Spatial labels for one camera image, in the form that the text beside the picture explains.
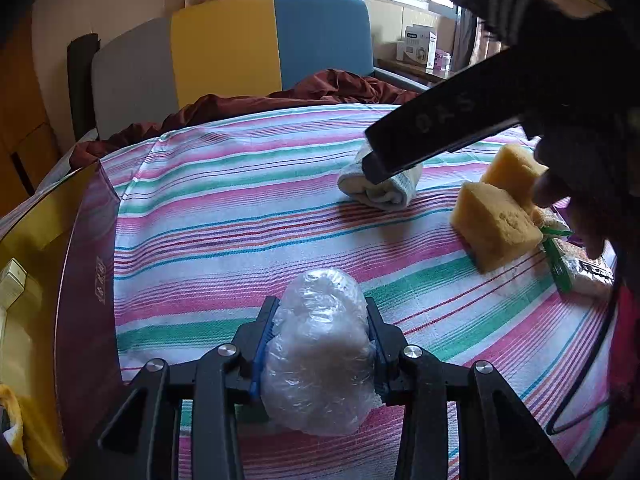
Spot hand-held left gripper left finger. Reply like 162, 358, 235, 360
70, 296, 281, 480

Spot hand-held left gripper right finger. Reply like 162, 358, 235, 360
364, 296, 576, 480

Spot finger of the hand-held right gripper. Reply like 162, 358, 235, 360
361, 52, 533, 185

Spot clear plastic bundle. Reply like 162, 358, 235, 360
260, 268, 377, 437

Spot white grey sock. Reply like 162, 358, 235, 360
337, 141, 425, 211

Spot yellow sponge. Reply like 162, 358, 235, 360
450, 181, 543, 275
481, 143, 548, 211

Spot gold metal tin box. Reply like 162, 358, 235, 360
0, 160, 123, 480

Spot person's right hand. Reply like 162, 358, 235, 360
531, 125, 640, 258

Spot wooden side shelf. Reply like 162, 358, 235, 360
375, 57, 461, 93

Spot white appliance box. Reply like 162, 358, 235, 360
397, 25, 437, 67

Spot maroon cloth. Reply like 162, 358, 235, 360
70, 67, 426, 171

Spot striped tablecloth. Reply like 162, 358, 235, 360
0, 102, 623, 480

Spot green clear snack packet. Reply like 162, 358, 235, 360
537, 207, 616, 295

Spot grey yellow blue sofa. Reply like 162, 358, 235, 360
90, 0, 431, 141

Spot person's red clothing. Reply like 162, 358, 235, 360
600, 260, 640, 480

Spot white carton box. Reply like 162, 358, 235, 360
0, 258, 27, 311

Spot black rolled mat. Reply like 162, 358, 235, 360
67, 33, 101, 141

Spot wooden wardrobe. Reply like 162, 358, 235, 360
0, 15, 63, 221

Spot black cable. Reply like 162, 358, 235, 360
546, 255, 623, 436

